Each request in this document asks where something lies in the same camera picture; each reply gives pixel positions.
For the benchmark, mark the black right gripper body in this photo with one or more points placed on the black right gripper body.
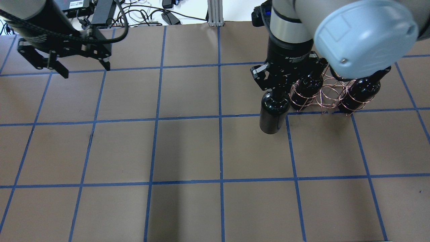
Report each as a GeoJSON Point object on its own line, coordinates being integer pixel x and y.
{"type": "Point", "coordinates": [288, 53]}

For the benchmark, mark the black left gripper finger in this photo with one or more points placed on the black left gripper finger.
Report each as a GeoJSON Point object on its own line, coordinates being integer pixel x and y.
{"type": "Point", "coordinates": [59, 68]}
{"type": "Point", "coordinates": [105, 62]}

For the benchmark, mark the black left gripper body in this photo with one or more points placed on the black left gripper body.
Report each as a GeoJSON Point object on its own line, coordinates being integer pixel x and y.
{"type": "Point", "coordinates": [47, 33]}

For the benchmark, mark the dark wine bottle being moved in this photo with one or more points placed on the dark wine bottle being moved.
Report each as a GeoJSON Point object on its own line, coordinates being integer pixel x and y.
{"type": "Point", "coordinates": [274, 107]}

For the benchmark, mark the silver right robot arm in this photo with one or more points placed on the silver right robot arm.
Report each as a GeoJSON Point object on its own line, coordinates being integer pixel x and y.
{"type": "Point", "coordinates": [356, 37]}

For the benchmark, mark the dark bottle in basket left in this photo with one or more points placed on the dark bottle in basket left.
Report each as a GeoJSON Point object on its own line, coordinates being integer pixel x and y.
{"type": "Point", "coordinates": [308, 86]}

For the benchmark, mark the dark bottle in basket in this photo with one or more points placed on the dark bottle in basket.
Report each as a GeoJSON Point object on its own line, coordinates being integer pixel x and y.
{"type": "Point", "coordinates": [362, 91]}
{"type": "Point", "coordinates": [308, 86]}

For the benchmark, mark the dark bottle in basket right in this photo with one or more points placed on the dark bottle in basket right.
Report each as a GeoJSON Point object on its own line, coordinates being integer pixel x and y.
{"type": "Point", "coordinates": [362, 91]}

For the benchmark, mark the black power adapter brick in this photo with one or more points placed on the black power adapter brick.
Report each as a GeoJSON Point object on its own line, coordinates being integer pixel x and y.
{"type": "Point", "coordinates": [103, 14]}

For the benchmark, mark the copper wire wine basket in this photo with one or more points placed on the copper wire wine basket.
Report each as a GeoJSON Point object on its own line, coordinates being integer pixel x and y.
{"type": "Point", "coordinates": [333, 89]}

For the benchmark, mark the aluminium frame post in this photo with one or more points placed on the aluminium frame post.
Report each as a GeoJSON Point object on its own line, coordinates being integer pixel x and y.
{"type": "Point", "coordinates": [215, 13]}

